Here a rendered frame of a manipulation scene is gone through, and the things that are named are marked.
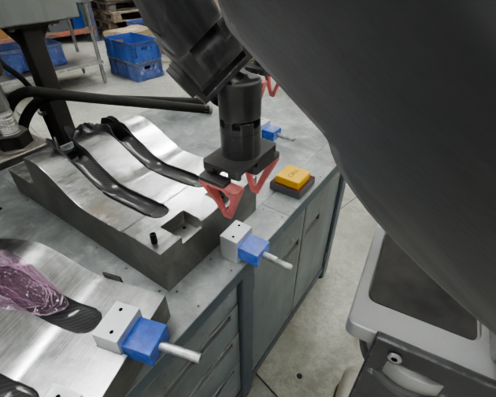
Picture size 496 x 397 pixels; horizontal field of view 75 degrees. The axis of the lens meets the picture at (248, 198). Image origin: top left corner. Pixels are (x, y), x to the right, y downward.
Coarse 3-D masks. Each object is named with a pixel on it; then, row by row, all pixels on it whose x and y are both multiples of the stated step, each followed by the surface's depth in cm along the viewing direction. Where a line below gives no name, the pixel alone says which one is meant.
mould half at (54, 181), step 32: (32, 160) 61; (64, 160) 62; (96, 160) 65; (128, 160) 68; (192, 160) 71; (32, 192) 71; (64, 192) 59; (96, 192) 61; (160, 192) 61; (192, 192) 60; (96, 224) 57; (128, 224) 54; (160, 224) 53; (224, 224) 61; (128, 256) 56; (160, 256) 48; (192, 256) 56
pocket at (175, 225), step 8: (176, 216) 56; (184, 216) 57; (192, 216) 56; (168, 224) 55; (176, 224) 56; (184, 224) 57; (192, 224) 57; (200, 224) 55; (176, 232) 56; (184, 232) 56; (192, 232) 54; (184, 240) 53
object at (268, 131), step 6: (264, 120) 95; (270, 120) 95; (264, 126) 94; (270, 126) 95; (264, 132) 93; (270, 132) 92; (276, 132) 93; (264, 138) 94; (270, 138) 93; (276, 138) 94; (282, 138) 93; (288, 138) 91; (294, 138) 91
